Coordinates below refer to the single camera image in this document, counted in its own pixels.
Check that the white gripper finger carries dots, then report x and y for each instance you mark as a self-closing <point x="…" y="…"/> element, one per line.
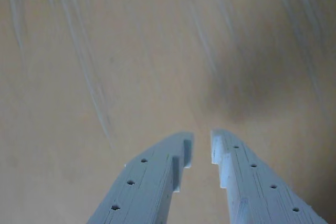
<point x="144" y="187"/>
<point x="257" y="195"/>

